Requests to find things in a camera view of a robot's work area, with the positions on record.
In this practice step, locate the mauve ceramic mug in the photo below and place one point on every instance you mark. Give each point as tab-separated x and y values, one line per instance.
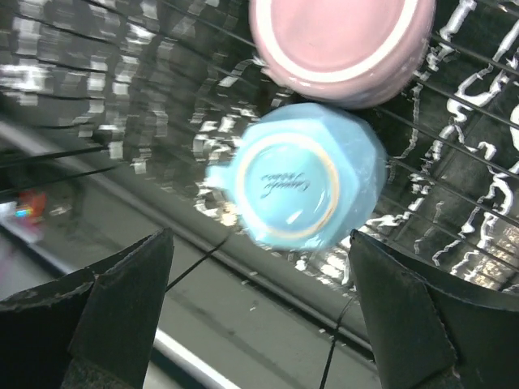
352	53

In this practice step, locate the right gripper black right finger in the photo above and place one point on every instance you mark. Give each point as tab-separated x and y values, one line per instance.
429	329

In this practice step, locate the black marble pattern mat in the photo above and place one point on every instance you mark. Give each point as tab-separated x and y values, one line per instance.
170	86

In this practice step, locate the black wire dish rack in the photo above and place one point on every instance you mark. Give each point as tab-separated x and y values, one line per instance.
259	194

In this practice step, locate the light blue ceramic mug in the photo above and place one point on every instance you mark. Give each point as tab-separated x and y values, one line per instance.
304	177

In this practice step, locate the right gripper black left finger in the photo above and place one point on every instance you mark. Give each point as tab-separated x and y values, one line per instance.
92	328

